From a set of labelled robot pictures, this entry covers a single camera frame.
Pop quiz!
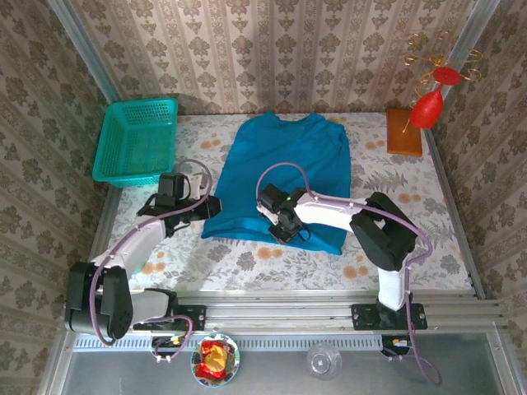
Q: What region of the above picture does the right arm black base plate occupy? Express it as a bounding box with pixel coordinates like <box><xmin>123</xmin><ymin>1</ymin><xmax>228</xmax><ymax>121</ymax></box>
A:
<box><xmin>351</xmin><ymin>303</ymin><xmax>428</xmax><ymax>332</ymax></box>

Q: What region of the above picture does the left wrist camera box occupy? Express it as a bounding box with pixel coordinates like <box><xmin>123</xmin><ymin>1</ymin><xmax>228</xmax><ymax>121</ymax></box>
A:
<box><xmin>158</xmin><ymin>173</ymin><xmax>189</xmax><ymax>198</ymax></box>

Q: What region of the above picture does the aluminium corner post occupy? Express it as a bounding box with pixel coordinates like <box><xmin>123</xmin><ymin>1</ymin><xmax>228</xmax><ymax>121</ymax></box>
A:
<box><xmin>447</xmin><ymin>0</ymin><xmax>502</xmax><ymax>65</ymax></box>
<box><xmin>45</xmin><ymin>0</ymin><xmax>121</xmax><ymax>104</ymax></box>

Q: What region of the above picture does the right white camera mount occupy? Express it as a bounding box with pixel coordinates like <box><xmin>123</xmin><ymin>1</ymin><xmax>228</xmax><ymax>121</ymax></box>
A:
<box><xmin>256</xmin><ymin>203</ymin><xmax>282</xmax><ymax>225</ymax></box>

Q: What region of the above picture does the blue t-shirt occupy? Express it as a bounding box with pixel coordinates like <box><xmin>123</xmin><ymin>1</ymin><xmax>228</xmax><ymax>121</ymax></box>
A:
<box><xmin>200</xmin><ymin>111</ymin><xmax>351</xmax><ymax>256</ymax></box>

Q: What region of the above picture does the red yellow snack packet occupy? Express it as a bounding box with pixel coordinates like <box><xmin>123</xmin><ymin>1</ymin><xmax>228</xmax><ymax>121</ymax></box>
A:
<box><xmin>194</xmin><ymin>340</ymin><xmax>231</xmax><ymax>380</ymax></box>

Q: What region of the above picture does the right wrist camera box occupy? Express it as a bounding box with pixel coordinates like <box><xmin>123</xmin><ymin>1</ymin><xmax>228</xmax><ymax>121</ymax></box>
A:
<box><xmin>257</xmin><ymin>184</ymin><xmax>290</xmax><ymax>210</ymax></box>

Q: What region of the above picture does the grey slotted cable duct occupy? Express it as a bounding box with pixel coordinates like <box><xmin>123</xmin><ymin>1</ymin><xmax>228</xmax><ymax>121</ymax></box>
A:
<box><xmin>72</xmin><ymin>333</ymin><xmax>385</xmax><ymax>353</ymax></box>

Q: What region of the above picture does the floral tablecloth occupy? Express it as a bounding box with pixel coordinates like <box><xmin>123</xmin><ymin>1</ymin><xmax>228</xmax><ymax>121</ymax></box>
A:
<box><xmin>97</xmin><ymin>113</ymin><xmax>473</xmax><ymax>294</ymax></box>

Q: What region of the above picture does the black cable bracket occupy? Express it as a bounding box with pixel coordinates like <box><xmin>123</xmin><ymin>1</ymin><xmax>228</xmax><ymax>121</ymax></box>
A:
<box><xmin>150</xmin><ymin>335</ymin><xmax>185</xmax><ymax>358</ymax></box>
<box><xmin>380</xmin><ymin>335</ymin><xmax>413</xmax><ymax>358</ymax></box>

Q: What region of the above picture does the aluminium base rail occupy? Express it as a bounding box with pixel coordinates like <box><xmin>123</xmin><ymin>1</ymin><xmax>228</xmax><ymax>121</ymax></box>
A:
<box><xmin>61</xmin><ymin>290</ymin><xmax>504</xmax><ymax>335</ymax></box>

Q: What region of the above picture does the red goblet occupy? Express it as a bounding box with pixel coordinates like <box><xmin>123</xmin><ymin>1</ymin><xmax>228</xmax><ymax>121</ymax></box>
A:
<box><xmin>408</xmin><ymin>65</ymin><xmax>462</xmax><ymax>131</ymax></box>

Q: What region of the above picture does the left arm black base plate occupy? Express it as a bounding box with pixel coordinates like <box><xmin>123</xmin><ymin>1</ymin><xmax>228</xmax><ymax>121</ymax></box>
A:
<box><xmin>133</xmin><ymin>304</ymin><xmax>207</xmax><ymax>331</ymax></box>

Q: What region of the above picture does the teal plastic basket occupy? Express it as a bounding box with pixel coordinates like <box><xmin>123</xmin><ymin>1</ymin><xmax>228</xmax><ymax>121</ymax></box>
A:
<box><xmin>91</xmin><ymin>97</ymin><xmax>180</xmax><ymax>188</ymax></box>

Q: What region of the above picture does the grey metal shelf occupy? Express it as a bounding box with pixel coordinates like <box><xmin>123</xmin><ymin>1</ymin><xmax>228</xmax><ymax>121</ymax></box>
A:
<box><xmin>39</xmin><ymin>323</ymin><xmax>527</xmax><ymax>395</ymax></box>

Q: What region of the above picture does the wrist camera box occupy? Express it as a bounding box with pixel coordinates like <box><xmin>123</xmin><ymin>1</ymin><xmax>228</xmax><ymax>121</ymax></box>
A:
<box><xmin>158</xmin><ymin>173</ymin><xmax>189</xmax><ymax>198</ymax></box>
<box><xmin>257</xmin><ymin>184</ymin><xmax>290</xmax><ymax>210</ymax></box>

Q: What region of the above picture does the brown wooden block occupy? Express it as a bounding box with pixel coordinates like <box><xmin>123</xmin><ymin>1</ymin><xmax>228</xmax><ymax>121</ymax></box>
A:
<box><xmin>385</xmin><ymin>107</ymin><xmax>424</xmax><ymax>157</ymax></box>

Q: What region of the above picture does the clear glass cup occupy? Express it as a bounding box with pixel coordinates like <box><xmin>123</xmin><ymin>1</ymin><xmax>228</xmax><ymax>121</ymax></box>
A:
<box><xmin>305</xmin><ymin>342</ymin><xmax>343</xmax><ymax>381</ymax></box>

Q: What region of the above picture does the patterned glass plate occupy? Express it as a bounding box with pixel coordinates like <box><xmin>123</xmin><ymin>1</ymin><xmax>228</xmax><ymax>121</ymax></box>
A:
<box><xmin>189</xmin><ymin>332</ymin><xmax>241</xmax><ymax>388</ymax></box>

